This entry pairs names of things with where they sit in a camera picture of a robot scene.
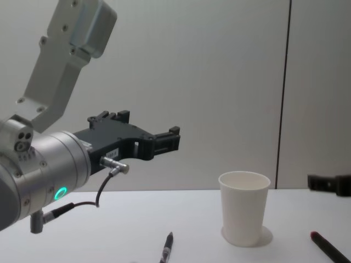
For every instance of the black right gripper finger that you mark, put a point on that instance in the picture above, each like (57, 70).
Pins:
(331, 185)

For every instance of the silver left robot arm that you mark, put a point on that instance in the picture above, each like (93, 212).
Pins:
(55, 164)

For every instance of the black pen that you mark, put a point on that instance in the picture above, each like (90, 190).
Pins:
(167, 246)

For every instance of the white paper cup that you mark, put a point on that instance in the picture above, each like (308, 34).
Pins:
(244, 208)

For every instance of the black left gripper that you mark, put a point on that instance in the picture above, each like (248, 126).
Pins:
(109, 139)

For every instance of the black marker with red cap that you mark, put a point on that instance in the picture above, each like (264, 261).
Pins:
(329, 248)

